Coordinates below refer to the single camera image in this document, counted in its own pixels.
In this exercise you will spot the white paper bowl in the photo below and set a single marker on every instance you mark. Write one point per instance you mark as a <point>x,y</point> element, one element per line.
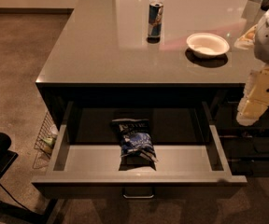
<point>207,46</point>

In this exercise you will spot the silver drawer handle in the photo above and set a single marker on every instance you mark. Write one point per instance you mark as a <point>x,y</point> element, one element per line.
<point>138,192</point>

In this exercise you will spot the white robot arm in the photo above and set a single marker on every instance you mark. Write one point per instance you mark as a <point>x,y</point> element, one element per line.
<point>257,38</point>

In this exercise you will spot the blue chip bag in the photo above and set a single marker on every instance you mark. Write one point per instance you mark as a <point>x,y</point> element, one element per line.
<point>135,139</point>

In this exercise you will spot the dark lower drawers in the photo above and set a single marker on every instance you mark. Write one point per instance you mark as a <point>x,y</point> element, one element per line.
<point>246,147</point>

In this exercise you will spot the wire basket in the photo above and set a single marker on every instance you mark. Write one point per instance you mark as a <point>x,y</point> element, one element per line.
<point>45,142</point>

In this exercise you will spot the grey open top drawer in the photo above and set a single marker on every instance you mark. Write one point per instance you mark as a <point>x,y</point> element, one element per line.
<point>86,161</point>

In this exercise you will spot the blue energy drink can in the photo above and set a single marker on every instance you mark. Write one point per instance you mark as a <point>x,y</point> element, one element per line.
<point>155,19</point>

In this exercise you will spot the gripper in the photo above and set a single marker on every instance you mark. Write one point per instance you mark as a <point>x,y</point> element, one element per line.
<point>256,97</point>

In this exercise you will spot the grey counter cabinet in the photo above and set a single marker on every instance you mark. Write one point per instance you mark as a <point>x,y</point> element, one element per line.
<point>104,57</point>

